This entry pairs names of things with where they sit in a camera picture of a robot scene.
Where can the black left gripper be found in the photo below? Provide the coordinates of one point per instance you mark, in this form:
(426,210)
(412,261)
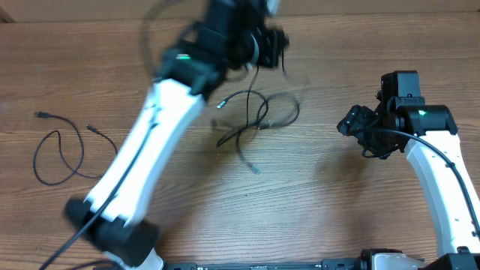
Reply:
(272,40)

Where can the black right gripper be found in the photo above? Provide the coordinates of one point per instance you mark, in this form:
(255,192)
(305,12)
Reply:
(353,125)

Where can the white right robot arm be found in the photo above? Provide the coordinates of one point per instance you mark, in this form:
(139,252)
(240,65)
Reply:
(428,136)

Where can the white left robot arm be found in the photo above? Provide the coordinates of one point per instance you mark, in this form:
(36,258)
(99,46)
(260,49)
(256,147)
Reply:
(232,35)

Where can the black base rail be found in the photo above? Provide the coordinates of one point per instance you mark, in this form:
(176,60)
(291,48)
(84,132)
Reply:
(325,264)

